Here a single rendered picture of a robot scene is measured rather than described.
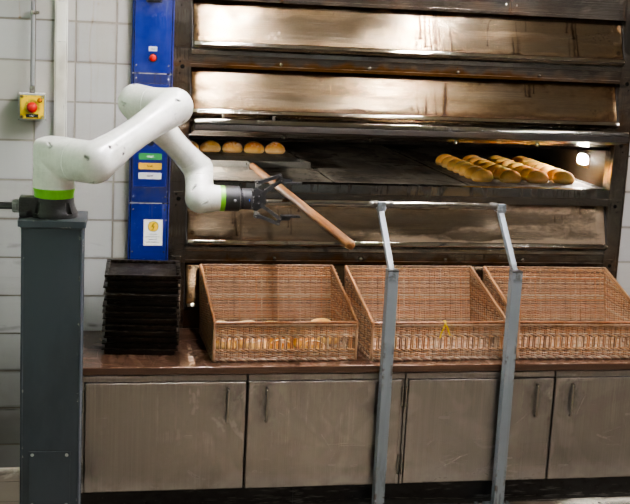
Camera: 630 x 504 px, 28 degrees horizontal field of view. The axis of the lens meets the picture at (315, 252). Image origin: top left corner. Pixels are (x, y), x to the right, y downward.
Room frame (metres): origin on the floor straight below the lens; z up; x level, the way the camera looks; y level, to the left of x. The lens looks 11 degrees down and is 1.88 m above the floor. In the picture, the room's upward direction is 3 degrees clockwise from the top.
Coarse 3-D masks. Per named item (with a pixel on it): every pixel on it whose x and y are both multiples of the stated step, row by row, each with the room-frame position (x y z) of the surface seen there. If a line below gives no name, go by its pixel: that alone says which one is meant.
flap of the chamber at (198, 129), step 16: (192, 128) 4.84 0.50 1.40; (208, 128) 4.79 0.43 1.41; (224, 128) 4.80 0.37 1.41; (240, 128) 4.82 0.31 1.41; (256, 128) 4.83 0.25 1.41; (272, 128) 4.84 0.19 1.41; (288, 128) 4.86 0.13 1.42; (304, 128) 4.87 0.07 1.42; (320, 128) 4.89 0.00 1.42; (336, 128) 4.90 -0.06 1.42; (352, 128) 4.92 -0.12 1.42; (512, 144) 5.25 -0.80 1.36; (528, 144) 5.25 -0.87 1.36; (544, 144) 5.24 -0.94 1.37; (560, 144) 5.24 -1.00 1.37; (576, 144) 5.24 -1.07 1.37; (592, 144) 5.23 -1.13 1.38; (608, 144) 5.23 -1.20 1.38
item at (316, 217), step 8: (256, 168) 5.22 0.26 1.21; (264, 176) 5.02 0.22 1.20; (280, 184) 4.77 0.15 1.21; (280, 192) 4.69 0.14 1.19; (288, 192) 4.59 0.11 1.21; (296, 200) 4.43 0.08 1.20; (304, 208) 4.28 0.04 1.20; (312, 216) 4.15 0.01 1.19; (320, 216) 4.10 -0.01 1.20; (320, 224) 4.03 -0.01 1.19; (328, 224) 3.96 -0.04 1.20; (328, 232) 3.93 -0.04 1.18; (336, 232) 3.84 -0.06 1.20; (344, 240) 3.73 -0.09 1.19; (352, 240) 3.71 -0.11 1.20; (352, 248) 3.70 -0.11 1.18
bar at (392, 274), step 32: (384, 224) 4.65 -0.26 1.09; (512, 256) 4.65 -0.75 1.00; (512, 288) 4.58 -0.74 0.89; (384, 320) 4.49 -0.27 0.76; (512, 320) 4.58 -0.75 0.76; (384, 352) 4.48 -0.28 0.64; (512, 352) 4.58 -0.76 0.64; (384, 384) 4.48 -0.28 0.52; (512, 384) 4.59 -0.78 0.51; (384, 416) 4.48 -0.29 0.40; (384, 448) 4.48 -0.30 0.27; (384, 480) 4.49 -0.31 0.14
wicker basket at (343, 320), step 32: (224, 288) 4.90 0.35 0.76; (256, 288) 4.93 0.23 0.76; (288, 288) 4.96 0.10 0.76; (320, 288) 4.99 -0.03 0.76; (224, 320) 4.87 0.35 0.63; (256, 320) 4.90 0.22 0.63; (288, 320) 4.93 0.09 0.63; (352, 320) 4.64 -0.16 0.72; (224, 352) 4.46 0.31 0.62; (256, 352) 4.49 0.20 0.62; (320, 352) 4.54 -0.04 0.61; (352, 352) 4.57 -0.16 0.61
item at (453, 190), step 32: (320, 192) 5.04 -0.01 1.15; (352, 192) 5.06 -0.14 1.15; (384, 192) 5.09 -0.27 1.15; (416, 192) 5.12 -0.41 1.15; (448, 192) 5.15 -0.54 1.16; (480, 192) 5.18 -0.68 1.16; (512, 192) 5.21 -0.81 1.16; (544, 192) 5.24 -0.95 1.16; (576, 192) 5.27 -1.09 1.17; (608, 192) 5.30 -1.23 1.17
